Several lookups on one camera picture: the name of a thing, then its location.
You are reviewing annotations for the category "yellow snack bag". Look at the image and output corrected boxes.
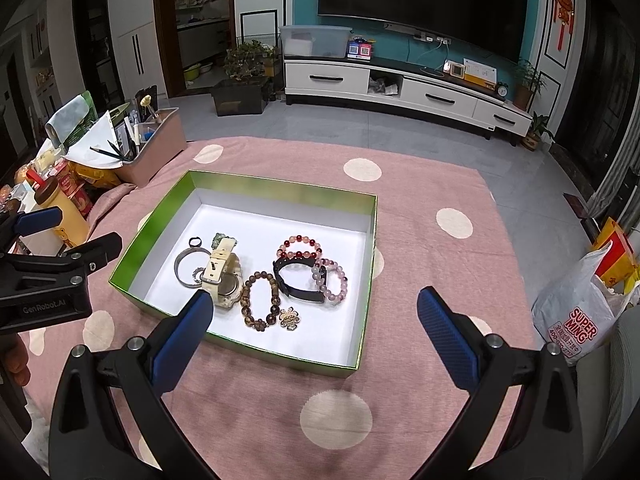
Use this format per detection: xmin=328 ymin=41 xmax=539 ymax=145
xmin=67 ymin=160 xmax=122 ymax=189

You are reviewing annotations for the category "pink polka dot blanket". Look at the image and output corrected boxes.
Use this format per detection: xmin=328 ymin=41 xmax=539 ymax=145
xmin=0 ymin=136 xmax=540 ymax=480

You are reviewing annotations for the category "red bead bracelet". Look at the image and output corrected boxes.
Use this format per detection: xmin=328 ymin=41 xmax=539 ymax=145
xmin=277 ymin=234 xmax=322 ymax=261

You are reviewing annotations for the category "cream wristwatch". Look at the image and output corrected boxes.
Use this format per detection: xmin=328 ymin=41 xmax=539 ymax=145
xmin=200 ymin=237 xmax=244 ymax=309

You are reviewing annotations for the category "desk calendar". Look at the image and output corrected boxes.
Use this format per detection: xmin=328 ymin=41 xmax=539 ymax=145
xmin=462 ymin=58 xmax=499 ymax=85

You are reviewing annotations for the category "person's left hand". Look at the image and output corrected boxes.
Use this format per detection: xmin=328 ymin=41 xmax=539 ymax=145
xmin=0 ymin=335 xmax=32 ymax=387

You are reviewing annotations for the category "green wash basin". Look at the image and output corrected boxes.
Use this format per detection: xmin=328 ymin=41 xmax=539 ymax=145
xmin=183 ymin=62 xmax=214 ymax=84

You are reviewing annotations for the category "white television cabinet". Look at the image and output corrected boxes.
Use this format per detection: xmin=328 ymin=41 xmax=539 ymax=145
xmin=283 ymin=55 xmax=534 ymax=147

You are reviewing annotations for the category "large black television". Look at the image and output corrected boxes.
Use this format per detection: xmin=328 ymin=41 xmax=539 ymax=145
xmin=317 ymin=0 xmax=530 ymax=64

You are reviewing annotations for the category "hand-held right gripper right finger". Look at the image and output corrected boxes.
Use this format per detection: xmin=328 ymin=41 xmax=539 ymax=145
xmin=416 ymin=286 xmax=599 ymax=480

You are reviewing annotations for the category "clear plastic storage box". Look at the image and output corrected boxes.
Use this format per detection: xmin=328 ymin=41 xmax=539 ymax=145
xmin=278 ymin=25 xmax=354 ymax=60

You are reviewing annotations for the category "green and white bag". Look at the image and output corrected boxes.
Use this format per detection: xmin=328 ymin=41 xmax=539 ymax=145
xmin=44 ymin=91 xmax=101 ymax=149

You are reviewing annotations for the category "silver bangle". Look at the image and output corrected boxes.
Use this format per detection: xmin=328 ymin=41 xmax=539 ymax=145
xmin=174 ymin=247 xmax=211 ymax=289

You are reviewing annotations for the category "white paper sheet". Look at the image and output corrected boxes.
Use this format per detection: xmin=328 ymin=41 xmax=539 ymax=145
xmin=67 ymin=109 xmax=127 ymax=167

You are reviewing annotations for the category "white tall cupboard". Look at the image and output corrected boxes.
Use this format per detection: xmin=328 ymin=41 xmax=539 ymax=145
xmin=117 ymin=20 xmax=156 ymax=106

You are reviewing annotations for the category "potted plant in brown pot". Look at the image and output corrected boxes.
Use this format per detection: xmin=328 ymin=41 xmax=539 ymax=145
xmin=512 ymin=57 xmax=549 ymax=111

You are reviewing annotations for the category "dark red floor mat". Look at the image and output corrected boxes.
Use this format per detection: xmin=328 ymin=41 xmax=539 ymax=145
xmin=562 ymin=192 xmax=594 ymax=221

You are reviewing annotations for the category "yellow bottle with brown cap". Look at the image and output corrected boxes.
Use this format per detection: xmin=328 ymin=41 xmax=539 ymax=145
xmin=33 ymin=177 xmax=91 ymax=246

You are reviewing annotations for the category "black wristwatch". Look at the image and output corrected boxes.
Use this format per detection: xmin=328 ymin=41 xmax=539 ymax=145
xmin=272 ymin=257 xmax=329 ymax=304

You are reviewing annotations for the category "pink bead bracelet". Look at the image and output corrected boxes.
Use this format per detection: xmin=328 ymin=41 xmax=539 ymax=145
xmin=311 ymin=258 xmax=349 ymax=306

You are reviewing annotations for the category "brown wooden bead bracelet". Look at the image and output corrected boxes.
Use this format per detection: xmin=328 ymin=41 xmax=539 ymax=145
xmin=240 ymin=271 xmax=281 ymax=330

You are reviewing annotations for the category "pink storage basket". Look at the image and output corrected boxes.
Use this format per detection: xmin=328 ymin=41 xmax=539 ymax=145
xmin=114 ymin=107 xmax=188 ymax=189

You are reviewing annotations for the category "green cardboard box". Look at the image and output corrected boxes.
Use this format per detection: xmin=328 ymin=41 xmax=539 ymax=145
xmin=108 ymin=170 xmax=378 ymax=381

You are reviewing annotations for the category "red knot wall ornament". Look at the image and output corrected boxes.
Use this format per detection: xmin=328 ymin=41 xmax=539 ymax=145
xmin=553 ymin=0 xmax=576 ymax=51

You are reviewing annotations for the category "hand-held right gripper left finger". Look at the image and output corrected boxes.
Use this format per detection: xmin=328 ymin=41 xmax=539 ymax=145
xmin=47 ymin=290 xmax=221 ymax=480

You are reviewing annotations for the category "red snack packet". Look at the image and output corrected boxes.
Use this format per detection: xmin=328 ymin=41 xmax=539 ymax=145
xmin=55 ymin=172 xmax=96 ymax=219

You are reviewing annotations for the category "white plastic shopping bag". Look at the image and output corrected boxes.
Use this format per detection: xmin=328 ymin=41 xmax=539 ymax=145
xmin=531 ymin=247 xmax=640 ymax=367

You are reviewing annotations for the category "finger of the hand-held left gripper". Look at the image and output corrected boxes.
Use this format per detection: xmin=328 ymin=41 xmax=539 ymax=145
xmin=0 ymin=232 xmax=124 ymax=300
xmin=0 ymin=207 xmax=64 ymax=257

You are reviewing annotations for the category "small potted floor plant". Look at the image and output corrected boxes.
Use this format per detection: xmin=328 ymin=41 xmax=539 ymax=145
xmin=522 ymin=112 xmax=556 ymax=152

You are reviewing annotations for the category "yellow paper bag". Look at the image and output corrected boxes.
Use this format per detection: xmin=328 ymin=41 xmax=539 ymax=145
xmin=592 ymin=217 xmax=640 ymax=287

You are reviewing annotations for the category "dark plastic bin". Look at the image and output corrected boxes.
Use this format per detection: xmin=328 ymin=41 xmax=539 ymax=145
xmin=210 ymin=77 xmax=269 ymax=117

